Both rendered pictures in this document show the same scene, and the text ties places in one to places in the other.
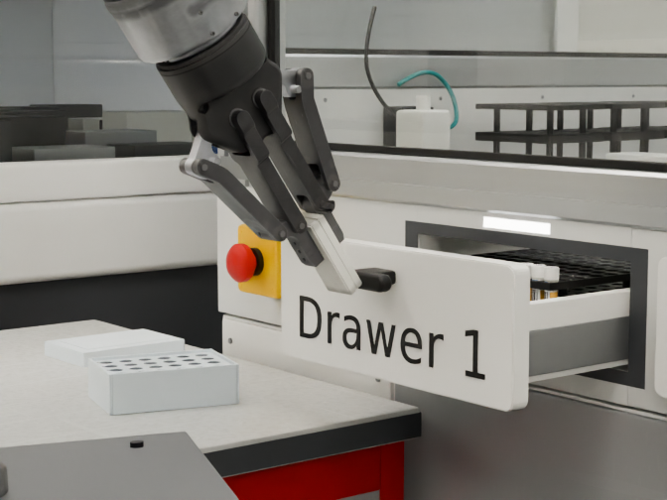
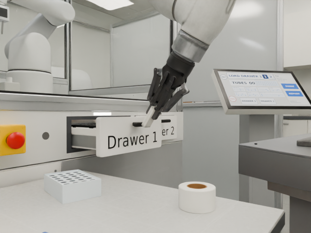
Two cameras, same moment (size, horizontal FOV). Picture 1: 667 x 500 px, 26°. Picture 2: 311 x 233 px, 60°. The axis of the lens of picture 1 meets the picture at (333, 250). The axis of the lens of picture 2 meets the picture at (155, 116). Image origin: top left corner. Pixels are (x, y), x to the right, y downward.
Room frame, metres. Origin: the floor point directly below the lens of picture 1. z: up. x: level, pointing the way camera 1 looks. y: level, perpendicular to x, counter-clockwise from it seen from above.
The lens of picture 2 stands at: (1.32, 0.79, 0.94)
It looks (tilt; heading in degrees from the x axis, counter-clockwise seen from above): 1 degrees down; 254
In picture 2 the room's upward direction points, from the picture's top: straight up
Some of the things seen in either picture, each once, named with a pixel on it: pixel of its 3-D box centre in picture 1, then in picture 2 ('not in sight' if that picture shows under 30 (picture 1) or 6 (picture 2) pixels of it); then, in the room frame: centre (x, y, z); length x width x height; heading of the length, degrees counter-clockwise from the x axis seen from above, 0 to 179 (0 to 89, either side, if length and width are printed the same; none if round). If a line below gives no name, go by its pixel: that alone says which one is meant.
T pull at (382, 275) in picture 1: (368, 277); (139, 124); (1.15, -0.03, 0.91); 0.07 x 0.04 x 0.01; 38
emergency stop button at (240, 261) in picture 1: (244, 262); (15, 140); (1.47, 0.09, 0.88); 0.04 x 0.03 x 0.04; 38
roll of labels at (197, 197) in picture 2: not in sight; (196, 196); (1.11, 0.32, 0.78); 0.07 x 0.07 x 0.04
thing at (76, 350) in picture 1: (114, 346); not in sight; (1.57, 0.24, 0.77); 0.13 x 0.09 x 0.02; 129
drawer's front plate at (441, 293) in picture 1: (393, 313); (133, 133); (1.16, -0.05, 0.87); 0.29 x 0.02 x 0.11; 38
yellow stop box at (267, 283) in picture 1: (271, 260); (8, 139); (1.49, 0.06, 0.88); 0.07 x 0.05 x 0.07; 38
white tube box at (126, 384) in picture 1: (163, 380); (71, 184); (1.34, 0.16, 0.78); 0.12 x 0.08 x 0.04; 113
